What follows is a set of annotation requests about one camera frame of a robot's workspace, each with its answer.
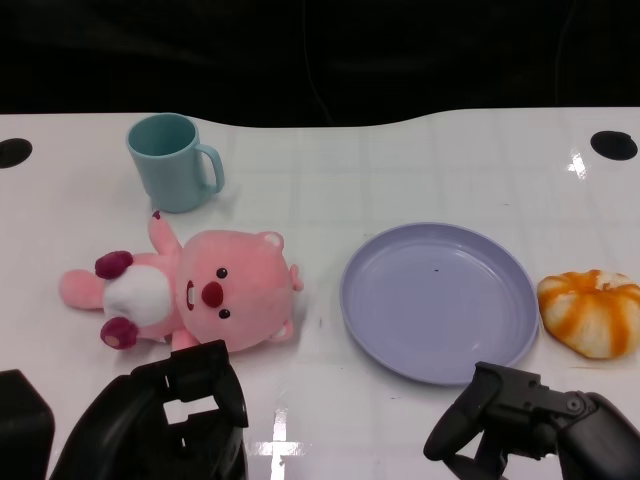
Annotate light blue plastic mug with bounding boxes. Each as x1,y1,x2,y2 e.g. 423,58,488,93
125,113,226,214

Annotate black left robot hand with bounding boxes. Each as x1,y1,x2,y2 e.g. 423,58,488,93
47,339,250,480

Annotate pink plush beaver doll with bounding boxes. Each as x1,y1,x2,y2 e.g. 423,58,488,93
59,209,306,357

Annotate orange white striped bun toy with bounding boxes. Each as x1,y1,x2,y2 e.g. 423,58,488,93
536,269,640,361

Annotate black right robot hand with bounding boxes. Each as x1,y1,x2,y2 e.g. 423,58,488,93
423,361,640,480

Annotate lavender plastic plate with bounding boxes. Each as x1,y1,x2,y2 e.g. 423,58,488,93
339,221,542,387

